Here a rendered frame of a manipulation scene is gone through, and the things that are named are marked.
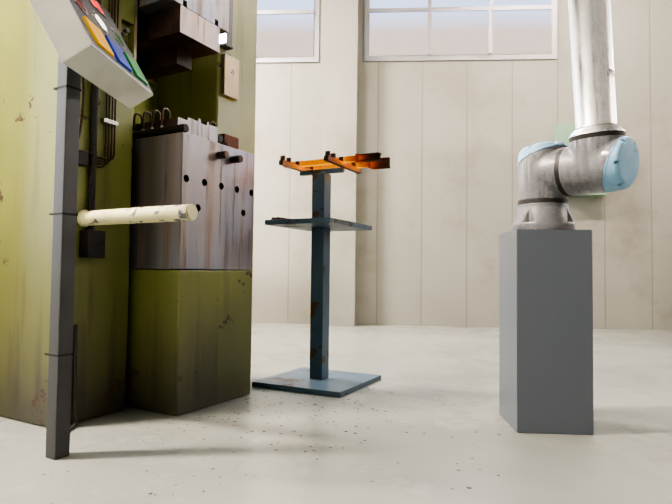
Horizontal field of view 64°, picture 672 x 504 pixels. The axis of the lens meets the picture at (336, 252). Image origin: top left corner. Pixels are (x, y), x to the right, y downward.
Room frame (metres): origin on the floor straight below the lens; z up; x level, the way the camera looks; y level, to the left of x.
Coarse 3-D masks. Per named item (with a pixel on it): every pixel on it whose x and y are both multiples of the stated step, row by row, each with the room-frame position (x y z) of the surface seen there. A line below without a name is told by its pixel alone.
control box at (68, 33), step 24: (48, 0) 1.18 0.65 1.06; (72, 0) 1.21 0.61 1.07; (48, 24) 1.18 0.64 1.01; (72, 24) 1.18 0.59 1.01; (96, 24) 1.31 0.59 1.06; (72, 48) 1.18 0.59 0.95; (96, 48) 1.20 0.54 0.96; (96, 72) 1.28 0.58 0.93; (120, 72) 1.33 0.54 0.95; (120, 96) 1.43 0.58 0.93; (144, 96) 1.49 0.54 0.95
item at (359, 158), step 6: (348, 156) 2.23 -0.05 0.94; (354, 156) 2.21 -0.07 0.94; (360, 156) 2.21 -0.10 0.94; (366, 156) 2.20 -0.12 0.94; (372, 156) 2.19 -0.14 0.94; (378, 156) 2.17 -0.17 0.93; (294, 162) 2.35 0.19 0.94; (300, 162) 2.34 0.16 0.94; (306, 162) 2.32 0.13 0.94; (312, 162) 2.31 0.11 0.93; (318, 162) 2.30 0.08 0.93; (324, 162) 2.28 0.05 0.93; (348, 162) 2.25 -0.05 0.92; (360, 162) 2.22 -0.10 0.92; (288, 168) 2.40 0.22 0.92
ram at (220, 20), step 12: (144, 0) 1.81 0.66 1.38; (156, 0) 1.79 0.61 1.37; (168, 0) 1.78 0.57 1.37; (180, 0) 1.80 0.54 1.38; (192, 0) 1.85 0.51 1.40; (204, 0) 1.90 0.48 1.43; (216, 0) 1.96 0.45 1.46; (228, 0) 2.01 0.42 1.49; (144, 12) 1.86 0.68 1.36; (204, 12) 1.90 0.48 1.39; (216, 12) 1.96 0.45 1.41; (228, 12) 2.02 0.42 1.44; (216, 24) 1.97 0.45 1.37; (228, 24) 2.02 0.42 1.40
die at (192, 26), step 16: (144, 16) 1.88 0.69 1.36; (160, 16) 1.85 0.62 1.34; (176, 16) 1.81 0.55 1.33; (192, 16) 1.85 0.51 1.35; (144, 32) 1.88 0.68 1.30; (160, 32) 1.85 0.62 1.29; (176, 32) 1.81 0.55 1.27; (192, 32) 1.85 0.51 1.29; (208, 32) 1.92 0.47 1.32; (144, 48) 1.94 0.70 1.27; (160, 48) 1.94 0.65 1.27; (192, 48) 1.94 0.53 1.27; (208, 48) 1.94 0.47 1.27
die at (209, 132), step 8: (160, 120) 1.84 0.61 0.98; (168, 120) 1.82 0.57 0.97; (176, 120) 1.80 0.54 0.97; (184, 120) 1.83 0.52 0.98; (192, 120) 1.86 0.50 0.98; (200, 120) 1.90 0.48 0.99; (136, 128) 1.90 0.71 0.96; (192, 128) 1.86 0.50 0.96; (200, 128) 1.90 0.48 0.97; (208, 128) 1.93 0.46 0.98; (216, 128) 1.97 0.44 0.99; (200, 136) 1.90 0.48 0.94; (208, 136) 1.93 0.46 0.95; (216, 136) 1.97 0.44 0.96
